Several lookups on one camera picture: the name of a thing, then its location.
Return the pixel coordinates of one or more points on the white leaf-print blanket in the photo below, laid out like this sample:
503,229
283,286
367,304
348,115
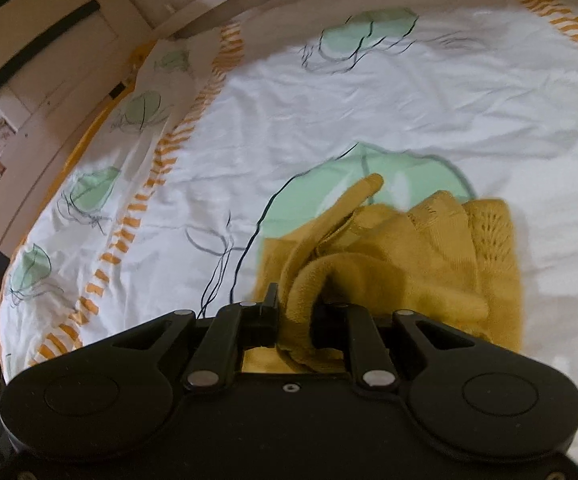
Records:
319,110

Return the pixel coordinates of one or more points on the yellow knit garment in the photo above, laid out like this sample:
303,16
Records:
394,270

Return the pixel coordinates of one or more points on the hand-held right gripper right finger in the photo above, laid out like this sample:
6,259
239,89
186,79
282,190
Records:
330,330

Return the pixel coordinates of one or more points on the yellow bed sheet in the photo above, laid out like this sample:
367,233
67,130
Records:
94,122

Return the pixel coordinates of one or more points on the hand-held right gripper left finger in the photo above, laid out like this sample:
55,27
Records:
269,320

